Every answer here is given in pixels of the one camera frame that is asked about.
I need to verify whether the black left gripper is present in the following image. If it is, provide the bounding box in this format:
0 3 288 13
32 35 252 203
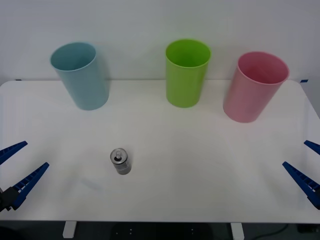
0 141 50 213

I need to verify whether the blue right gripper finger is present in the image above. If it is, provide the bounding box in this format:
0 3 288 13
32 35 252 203
303 140 320 155
281 161 320 210

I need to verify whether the black drink can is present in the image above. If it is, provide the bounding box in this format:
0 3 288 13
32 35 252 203
109 147 133 176

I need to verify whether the pink plastic bin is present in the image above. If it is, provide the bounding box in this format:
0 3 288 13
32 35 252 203
222 51 290 124

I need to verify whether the white table leg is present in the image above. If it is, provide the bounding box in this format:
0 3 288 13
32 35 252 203
230 222 245 240
62 221 77 239

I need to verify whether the pale blue plastic bin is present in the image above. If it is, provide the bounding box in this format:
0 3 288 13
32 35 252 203
49 41 110 111

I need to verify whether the green plastic bin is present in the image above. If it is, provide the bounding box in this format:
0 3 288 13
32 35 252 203
164 38 212 109

